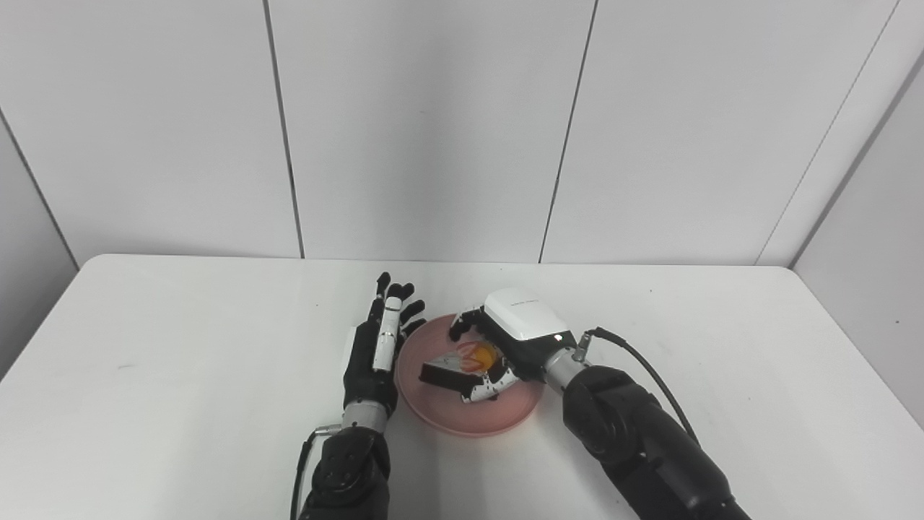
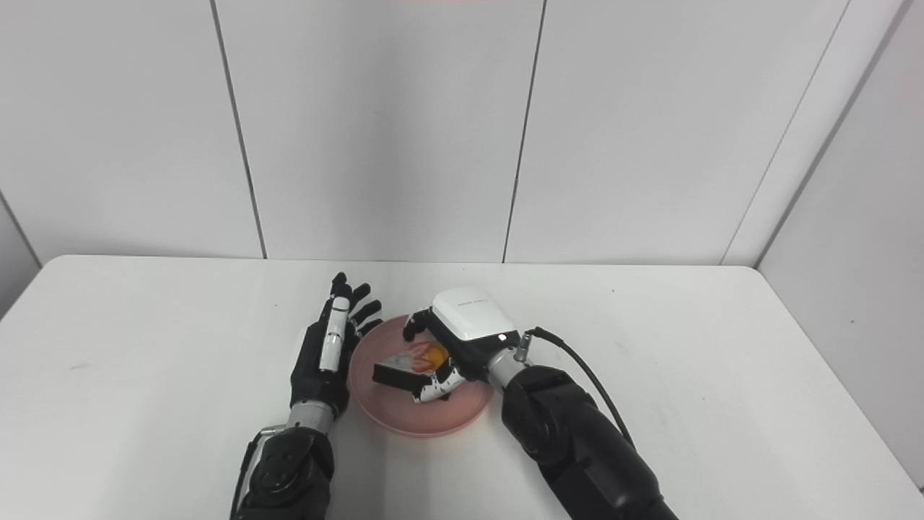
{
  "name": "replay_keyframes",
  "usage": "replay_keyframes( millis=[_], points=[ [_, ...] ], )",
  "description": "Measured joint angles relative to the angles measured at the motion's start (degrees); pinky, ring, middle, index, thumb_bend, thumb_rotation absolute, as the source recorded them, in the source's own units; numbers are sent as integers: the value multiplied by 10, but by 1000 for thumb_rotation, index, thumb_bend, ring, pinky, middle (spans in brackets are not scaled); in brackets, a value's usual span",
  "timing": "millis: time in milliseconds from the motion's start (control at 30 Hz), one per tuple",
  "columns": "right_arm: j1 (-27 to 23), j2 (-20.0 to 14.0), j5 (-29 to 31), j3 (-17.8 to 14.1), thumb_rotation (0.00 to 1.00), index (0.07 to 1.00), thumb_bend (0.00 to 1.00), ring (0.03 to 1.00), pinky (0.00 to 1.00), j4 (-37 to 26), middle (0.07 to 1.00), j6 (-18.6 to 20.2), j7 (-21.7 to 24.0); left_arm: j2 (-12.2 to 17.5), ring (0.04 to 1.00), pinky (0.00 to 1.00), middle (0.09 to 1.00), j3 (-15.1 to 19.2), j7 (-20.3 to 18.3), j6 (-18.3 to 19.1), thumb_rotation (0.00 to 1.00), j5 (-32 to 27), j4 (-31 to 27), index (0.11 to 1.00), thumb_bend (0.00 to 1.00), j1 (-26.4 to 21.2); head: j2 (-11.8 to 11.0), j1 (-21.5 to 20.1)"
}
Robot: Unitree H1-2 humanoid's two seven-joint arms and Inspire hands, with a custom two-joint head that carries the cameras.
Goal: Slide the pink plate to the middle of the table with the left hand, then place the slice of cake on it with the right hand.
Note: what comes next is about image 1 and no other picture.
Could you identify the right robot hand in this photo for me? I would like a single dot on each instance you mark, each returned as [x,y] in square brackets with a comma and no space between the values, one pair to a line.
[523,332]

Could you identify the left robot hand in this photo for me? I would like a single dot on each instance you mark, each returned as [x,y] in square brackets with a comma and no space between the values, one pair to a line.
[379,354]

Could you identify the chocolate cake slice with fruit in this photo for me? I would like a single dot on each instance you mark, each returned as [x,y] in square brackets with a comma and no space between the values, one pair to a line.
[458,365]

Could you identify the pink plate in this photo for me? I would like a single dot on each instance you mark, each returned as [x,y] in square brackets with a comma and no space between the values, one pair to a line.
[498,415]

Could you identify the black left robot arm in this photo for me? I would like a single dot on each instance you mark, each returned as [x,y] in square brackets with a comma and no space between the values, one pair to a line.
[350,469]

